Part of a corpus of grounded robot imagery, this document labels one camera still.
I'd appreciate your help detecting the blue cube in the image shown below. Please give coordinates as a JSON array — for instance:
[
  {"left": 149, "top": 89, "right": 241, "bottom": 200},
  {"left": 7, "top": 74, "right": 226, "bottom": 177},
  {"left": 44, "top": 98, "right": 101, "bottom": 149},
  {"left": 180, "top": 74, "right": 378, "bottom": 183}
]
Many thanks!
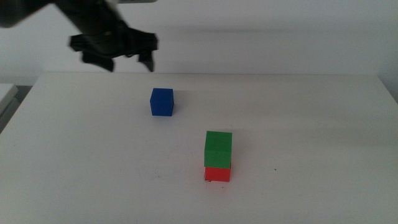
[{"left": 149, "top": 88, "right": 175, "bottom": 117}]

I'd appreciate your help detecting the green cube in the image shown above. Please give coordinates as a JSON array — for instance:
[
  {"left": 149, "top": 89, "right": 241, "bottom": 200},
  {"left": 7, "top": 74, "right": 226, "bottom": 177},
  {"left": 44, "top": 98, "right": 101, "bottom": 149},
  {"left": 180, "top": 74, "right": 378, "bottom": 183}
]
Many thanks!
[{"left": 203, "top": 130, "right": 233, "bottom": 170}]

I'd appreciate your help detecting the red cube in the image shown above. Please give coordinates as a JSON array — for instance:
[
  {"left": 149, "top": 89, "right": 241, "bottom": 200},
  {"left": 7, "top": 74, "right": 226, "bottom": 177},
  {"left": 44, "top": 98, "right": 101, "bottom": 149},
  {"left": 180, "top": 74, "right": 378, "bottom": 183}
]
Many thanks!
[{"left": 204, "top": 166, "right": 232, "bottom": 183}]

